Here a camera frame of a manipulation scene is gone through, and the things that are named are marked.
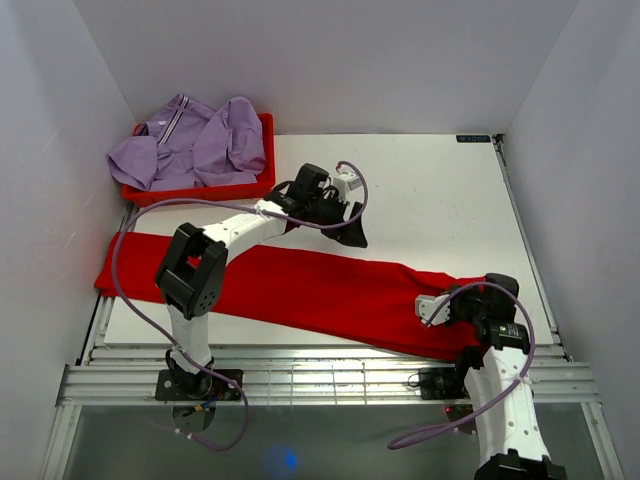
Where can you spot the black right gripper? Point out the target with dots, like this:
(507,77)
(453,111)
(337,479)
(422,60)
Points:
(471,290)

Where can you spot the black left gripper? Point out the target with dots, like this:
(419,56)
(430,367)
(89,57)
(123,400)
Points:
(348,234)

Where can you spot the red trousers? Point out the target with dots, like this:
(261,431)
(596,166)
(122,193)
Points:
(366,301)

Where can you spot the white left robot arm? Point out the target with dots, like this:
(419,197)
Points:
(191,274)

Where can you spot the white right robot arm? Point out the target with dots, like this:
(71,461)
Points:
(494,373)

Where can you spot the red plastic bin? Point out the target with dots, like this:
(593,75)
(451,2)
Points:
(264,183)

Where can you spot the small dark table label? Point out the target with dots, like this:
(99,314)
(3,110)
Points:
(471,138)

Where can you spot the purple shirt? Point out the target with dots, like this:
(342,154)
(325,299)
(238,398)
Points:
(186,144)

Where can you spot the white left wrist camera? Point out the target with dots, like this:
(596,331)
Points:
(346,183)

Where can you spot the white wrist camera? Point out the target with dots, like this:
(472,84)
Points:
(346,183)
(433,310)

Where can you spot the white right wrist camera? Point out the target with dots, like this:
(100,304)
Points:
(433,310)

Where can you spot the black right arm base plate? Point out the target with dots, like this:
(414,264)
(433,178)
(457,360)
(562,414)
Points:
(440,383)

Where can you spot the aluminium side table rail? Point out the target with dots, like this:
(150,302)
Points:
(498,143)

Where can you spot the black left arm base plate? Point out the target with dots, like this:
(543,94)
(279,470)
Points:
(172,386)

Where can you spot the aluminium table edge rail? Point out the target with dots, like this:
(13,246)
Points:
(305,376)

